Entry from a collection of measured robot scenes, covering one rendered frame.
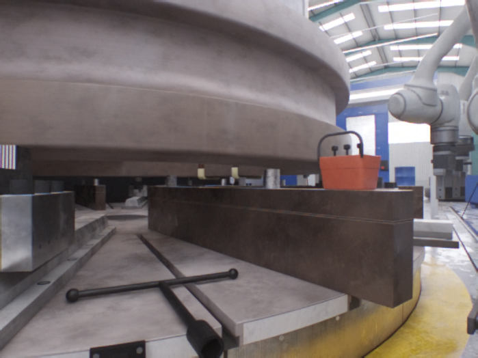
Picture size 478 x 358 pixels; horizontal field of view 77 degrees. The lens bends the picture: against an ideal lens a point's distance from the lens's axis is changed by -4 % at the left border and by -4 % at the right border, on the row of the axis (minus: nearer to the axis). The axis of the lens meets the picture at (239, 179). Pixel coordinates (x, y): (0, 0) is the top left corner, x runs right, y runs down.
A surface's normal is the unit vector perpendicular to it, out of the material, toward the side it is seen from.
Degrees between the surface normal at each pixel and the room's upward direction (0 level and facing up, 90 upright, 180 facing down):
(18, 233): 90
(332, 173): 97
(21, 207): 90
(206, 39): 90
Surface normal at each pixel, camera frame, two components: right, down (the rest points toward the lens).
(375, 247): -0.81, -0.01
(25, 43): 0.20, -0.01
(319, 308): 0.54, -0.01
